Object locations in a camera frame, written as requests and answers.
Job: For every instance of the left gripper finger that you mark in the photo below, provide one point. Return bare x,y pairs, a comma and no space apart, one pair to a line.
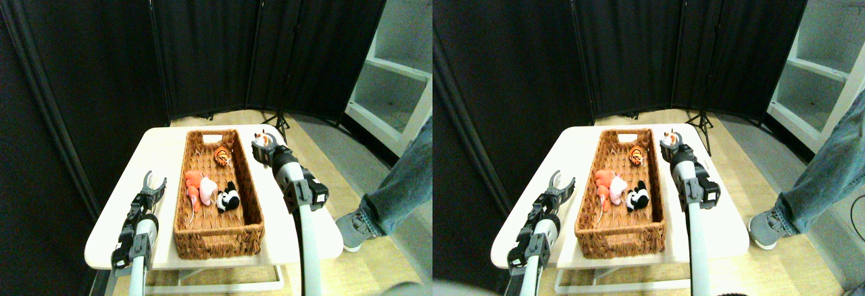
569,188
161,189
552,183
145,184

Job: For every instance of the orange and white plush toy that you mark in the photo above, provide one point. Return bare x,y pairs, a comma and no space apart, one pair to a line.
670,136
262,137

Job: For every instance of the orange striped tiger toy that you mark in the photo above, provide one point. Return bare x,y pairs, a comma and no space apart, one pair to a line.
636,155
221,156

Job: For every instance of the pink plush toy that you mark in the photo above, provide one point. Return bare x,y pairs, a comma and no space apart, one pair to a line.
208,191
619,190

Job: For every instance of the black and white panda toy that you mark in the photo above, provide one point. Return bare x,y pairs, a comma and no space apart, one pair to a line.
638,198
230,200

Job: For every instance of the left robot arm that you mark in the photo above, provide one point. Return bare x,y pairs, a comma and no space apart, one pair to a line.
145,228
546,228

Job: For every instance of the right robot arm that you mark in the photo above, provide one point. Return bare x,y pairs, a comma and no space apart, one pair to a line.
287,174
682,173

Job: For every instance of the white table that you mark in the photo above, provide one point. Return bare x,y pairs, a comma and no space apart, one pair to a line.
155,147
564,149

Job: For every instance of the black curtain stand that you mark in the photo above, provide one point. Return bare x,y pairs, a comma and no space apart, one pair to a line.
280,116
703,113

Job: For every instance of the brown wicker basket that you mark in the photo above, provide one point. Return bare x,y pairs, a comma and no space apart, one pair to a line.
618,242
209,242

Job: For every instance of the person's legs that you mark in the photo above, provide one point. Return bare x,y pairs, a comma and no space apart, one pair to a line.
392,188
811,188

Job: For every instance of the white shelf unit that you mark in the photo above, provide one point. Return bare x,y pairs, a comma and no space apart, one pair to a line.
807,83
392,73

